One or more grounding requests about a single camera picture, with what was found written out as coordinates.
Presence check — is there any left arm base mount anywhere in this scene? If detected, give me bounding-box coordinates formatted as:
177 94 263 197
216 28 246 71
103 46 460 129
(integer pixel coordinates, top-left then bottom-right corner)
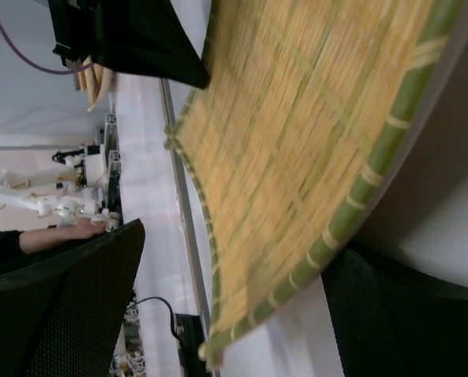
127 296 211 377

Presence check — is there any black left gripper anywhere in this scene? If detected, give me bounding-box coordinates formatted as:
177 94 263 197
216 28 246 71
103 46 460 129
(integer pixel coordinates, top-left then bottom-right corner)
47 0 210 89

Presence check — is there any woven bamboo mat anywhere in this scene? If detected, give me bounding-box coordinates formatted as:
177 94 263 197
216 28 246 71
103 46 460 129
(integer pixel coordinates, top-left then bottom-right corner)
166 1 463 371

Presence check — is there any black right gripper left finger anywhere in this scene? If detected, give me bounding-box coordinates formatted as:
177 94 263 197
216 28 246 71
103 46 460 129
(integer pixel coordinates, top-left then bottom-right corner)
0 220 145 376

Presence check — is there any aluminium table rail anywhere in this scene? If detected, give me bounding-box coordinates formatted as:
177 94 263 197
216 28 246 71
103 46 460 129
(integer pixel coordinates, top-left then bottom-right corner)
110 74 210 376

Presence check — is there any person forearm in background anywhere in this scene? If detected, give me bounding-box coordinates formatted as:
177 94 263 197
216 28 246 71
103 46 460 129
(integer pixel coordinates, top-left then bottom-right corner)
0 218 107 266

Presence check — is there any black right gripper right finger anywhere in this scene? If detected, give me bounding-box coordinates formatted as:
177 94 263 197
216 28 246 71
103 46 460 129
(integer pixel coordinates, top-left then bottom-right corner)
322 243 468 376

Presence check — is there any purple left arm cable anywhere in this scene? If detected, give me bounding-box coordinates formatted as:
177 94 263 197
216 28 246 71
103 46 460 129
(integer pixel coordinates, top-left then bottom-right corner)
0 0 93 76

